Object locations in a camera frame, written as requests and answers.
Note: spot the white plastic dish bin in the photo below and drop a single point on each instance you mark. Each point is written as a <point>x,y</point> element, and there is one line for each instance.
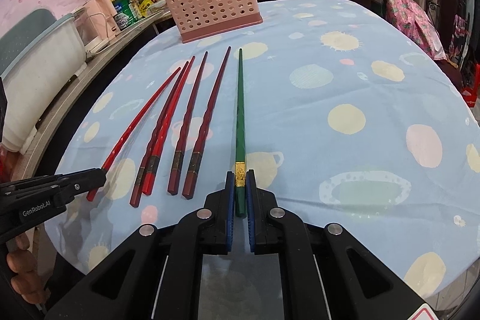
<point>37,72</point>

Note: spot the green chopstick with gold band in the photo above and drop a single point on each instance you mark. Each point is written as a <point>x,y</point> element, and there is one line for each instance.
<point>240,140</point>

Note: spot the yellow label jar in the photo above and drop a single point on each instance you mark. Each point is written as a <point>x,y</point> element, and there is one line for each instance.
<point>146,7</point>

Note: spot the pink electric kettle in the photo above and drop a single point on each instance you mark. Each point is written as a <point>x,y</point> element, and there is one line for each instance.
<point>105,12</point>

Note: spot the grey wood-grain shelf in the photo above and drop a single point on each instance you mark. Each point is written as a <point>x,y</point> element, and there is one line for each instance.
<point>127,42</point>

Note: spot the person's left hand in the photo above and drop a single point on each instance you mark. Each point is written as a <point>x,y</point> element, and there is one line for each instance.
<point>22,263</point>

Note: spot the pink pineapple print cloth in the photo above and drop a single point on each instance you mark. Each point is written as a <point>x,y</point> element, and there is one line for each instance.
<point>408,12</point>

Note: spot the dark maroon chopstick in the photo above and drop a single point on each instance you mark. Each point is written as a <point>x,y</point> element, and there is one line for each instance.
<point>138,190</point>
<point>192,180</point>
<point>176,177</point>

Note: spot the red bag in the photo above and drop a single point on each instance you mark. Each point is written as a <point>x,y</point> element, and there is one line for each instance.
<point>471,91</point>

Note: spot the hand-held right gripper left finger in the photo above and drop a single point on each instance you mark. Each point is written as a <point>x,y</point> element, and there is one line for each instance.
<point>228,207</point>

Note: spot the pink perforated plastic utensil basket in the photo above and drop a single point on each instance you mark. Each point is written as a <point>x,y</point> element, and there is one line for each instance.
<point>210,5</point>

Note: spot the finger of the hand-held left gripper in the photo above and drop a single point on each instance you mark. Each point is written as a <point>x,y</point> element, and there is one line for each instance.
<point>67,182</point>

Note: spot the black metal chair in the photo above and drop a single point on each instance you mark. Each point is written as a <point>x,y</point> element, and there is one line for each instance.
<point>444,12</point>

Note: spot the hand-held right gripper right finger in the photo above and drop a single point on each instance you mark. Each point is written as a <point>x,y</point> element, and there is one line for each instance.
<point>252,207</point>

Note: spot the red lacquered chopstick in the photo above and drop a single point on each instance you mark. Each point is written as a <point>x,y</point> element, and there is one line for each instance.
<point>113,154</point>
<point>150,180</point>

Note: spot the green tin can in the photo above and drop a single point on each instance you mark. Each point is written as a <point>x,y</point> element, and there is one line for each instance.
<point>125,12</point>

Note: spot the hanging dark clothes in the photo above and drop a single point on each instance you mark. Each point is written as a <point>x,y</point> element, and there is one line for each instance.
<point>465,16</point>

